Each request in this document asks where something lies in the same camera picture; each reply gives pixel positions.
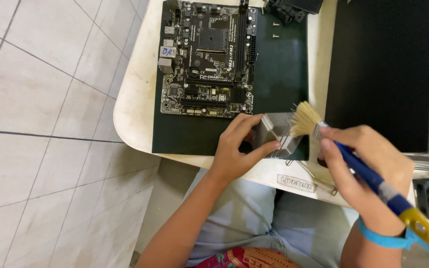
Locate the person's red patterned shirt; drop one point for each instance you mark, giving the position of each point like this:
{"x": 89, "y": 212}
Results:
{"x": 244, "y": 258}

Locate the person's right hand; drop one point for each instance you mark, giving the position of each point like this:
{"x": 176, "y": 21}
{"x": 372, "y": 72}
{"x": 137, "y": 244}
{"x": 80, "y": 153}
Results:
{"x": 382, "y": 186}

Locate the black plastic cooler bracket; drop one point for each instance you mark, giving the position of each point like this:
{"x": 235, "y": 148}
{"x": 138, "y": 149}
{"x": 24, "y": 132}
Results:
{"x": 289, "y": 9}

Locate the person's left hand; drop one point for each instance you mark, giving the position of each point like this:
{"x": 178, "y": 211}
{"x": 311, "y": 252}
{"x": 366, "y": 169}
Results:
{"x": 229, "y": 156}

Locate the aluminium finned heatsink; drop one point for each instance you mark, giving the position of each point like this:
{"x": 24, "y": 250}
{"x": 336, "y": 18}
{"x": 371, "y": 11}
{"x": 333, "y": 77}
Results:
{"x": 274, "y": 128}

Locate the black computer motherboard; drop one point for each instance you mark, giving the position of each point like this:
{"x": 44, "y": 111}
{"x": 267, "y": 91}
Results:
{"x": 209, "y": 56}

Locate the black computer case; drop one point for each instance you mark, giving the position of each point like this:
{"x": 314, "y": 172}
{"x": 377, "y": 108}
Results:
{"x": 382, "y": 74}

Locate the person's grey shorts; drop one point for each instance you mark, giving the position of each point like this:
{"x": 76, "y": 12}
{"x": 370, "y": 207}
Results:
{"x": 244, "y": 216}

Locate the dark green work mat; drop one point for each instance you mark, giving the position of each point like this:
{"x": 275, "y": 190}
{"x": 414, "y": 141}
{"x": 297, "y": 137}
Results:
{"x": 281, "y": 74}

